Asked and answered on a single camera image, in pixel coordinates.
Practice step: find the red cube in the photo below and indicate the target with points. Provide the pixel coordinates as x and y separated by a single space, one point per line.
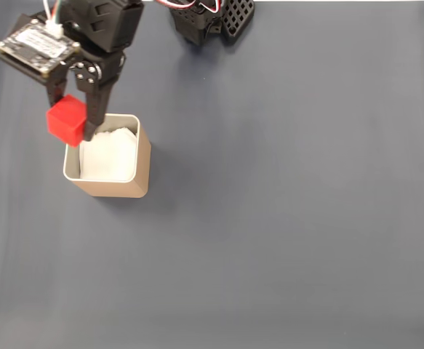
66 121

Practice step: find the tan box with metal interior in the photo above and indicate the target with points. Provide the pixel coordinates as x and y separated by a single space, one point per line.
142 163

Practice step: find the white tissue paper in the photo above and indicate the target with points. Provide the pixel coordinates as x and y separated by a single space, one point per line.
110 160

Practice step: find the blue-grey table mat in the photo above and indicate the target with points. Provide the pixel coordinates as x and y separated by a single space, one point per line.
270 218

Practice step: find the camera circuit board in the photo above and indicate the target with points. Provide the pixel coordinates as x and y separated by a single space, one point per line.
33 45

